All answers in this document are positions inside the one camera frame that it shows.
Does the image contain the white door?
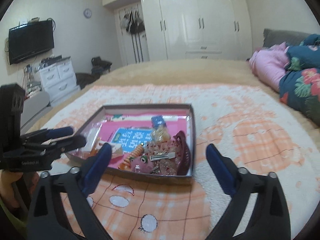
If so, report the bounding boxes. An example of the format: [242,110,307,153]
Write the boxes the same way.
[114,2,150,66]

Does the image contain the white drawer cabinet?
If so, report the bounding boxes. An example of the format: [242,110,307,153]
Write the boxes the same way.
[35,57,80,104]

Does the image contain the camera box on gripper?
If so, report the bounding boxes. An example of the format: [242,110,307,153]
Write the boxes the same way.
[1,83,25,154]

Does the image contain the grey bench cushion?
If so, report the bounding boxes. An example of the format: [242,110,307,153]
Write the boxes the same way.
[21,91,50,127]

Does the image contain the pink pompom hair tie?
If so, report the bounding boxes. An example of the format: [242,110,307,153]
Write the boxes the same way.
[132,154,151,173]

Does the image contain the floral blue pink quilt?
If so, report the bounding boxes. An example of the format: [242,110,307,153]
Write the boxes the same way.
[248,34,320,125]

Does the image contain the orange white plush blanket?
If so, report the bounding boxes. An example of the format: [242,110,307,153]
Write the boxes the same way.
[34,85,319,239]

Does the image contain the white earring card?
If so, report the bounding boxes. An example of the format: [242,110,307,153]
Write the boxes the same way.
[82,128,99,152]

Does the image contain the black wall television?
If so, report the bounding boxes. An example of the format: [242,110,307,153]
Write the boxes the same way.
[8,20,54,64]

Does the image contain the grey headboard cushion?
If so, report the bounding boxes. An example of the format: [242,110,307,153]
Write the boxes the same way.
[263,28,310,48]

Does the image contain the white glossy wardrobe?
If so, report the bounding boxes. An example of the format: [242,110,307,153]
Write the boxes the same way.
[102,0,252,61]

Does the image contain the small blue jewelry box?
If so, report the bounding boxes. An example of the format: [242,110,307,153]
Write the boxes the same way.
[151,115,167,129]

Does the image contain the brown shallow cardboard box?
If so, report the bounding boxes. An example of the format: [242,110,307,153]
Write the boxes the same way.
[66,103,196,185]

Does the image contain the left hand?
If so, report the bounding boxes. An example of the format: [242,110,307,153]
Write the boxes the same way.
[1,170,40,212]

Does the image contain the orange spiral hair tie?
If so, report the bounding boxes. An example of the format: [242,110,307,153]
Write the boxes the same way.
[118,143,145,171]

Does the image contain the hanging bags on door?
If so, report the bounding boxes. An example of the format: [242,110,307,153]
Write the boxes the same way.
[120,10,145,35]

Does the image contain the tan bed cover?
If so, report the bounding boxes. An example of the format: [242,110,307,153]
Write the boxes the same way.
[19,59,320,136]

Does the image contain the round wall clock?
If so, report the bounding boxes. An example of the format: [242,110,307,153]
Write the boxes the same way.
[83,8,92,19]

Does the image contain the dark clothes pile on stool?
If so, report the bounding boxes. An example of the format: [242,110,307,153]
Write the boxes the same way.
[75,56,112,90]

